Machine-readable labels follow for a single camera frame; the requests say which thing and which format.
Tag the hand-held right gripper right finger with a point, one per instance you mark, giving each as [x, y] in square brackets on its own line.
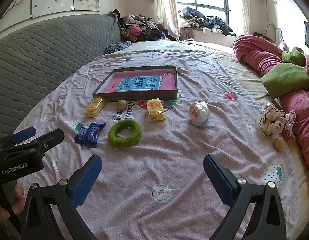
[219, 180]

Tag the strawberry print bedsheet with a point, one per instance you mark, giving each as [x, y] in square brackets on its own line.
[169, 150]

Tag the dark blue patterned cloth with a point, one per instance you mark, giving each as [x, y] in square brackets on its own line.
[117, 47]

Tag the beige bed sheet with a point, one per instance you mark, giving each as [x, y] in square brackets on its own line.
[244, 80]

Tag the pink quilt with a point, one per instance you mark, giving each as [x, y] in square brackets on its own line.
[257, 52]

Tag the pile of clothes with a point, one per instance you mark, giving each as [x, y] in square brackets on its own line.
[142, 30]

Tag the green blanket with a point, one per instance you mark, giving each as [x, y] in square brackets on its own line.
[284, 77]

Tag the walnut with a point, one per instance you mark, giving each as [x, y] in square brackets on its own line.
[279, 143]
[121, 104]

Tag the clothes pile on windowsill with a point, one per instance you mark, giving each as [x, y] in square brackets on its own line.
[214, 22]

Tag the person's left hand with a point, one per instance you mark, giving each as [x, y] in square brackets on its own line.
[19, 195]

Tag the white round snack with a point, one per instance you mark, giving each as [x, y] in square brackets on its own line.
[198, 113]

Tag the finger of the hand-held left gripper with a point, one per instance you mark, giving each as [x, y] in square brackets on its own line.
[24, 133]
[44, 140]

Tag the blue snack packet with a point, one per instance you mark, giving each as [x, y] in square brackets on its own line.
[88, 133]

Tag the yellow rice cracker packet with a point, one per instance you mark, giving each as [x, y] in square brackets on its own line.
[155, 110]
[94, 107]

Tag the white curtain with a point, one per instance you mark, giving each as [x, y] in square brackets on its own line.
[167, 10]
[243, 5]

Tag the red white small packet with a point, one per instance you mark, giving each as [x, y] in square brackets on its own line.
[290, 120]

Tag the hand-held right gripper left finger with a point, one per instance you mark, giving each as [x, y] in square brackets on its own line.
[87, 180]

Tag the grey quilted headboard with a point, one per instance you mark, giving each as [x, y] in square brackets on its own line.
[44, 55]

